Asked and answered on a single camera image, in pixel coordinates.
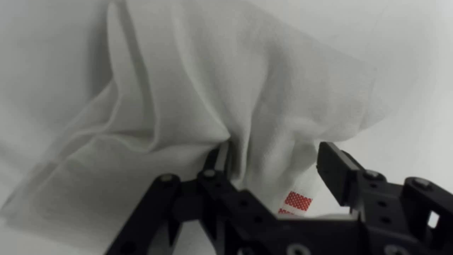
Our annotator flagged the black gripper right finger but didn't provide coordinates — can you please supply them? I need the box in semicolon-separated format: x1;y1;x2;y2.
316;141;453;255

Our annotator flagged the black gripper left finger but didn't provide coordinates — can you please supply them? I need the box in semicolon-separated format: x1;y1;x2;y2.
104;140;285;255

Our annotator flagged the white towel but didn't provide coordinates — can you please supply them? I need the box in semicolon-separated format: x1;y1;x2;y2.
2;0;383;253

